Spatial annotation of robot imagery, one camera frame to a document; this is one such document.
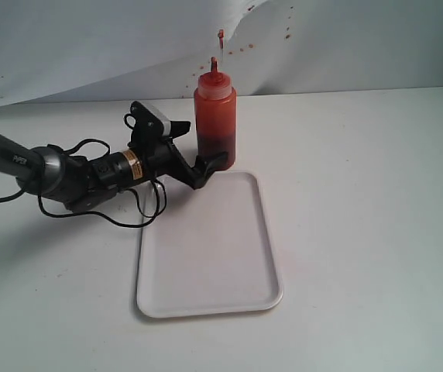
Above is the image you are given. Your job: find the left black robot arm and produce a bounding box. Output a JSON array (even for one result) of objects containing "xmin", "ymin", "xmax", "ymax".
[{"xmin": 0, "ymin": 101, "xmax": 228, "ymax": 213}]

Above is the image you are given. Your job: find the left black cable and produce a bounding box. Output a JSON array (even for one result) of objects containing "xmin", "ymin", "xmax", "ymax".
[{"xmin": 0, "ymin": 112, "xmax": 168, "ymax": 229}]

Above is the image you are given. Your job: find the white rectangular plastic tray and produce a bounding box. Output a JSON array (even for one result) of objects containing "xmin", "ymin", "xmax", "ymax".
[{"xmin": 136, "ymin": 171, "xmax": 283, "ymax": 319}]

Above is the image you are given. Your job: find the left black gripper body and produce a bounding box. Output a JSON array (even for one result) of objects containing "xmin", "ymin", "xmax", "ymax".
[{"xmin": 128, "ymin": 101, "xmax": 181, "ymax": 182}]

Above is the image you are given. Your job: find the red sauce squeeze bottle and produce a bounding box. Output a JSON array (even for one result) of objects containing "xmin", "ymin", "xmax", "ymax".
[{"xmin": 194, "ymin": 57, "xmax": 237, "ymax": 171}]

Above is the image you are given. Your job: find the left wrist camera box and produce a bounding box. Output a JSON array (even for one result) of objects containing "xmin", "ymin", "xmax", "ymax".
[{"xmin": 142, "ymin": 102, "xmax": 172, "ymax": 138}]

